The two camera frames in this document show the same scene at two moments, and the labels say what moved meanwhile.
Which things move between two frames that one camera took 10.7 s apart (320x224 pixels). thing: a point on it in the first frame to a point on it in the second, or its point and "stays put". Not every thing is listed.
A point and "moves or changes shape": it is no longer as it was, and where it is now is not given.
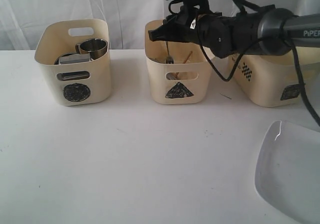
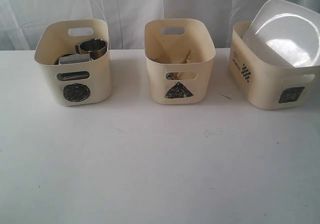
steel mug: x=96 y=47 stays put
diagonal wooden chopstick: x=187 y=57 stays put
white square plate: x=287 y=172 moves or changes shape
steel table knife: x=155 y=59 stays put
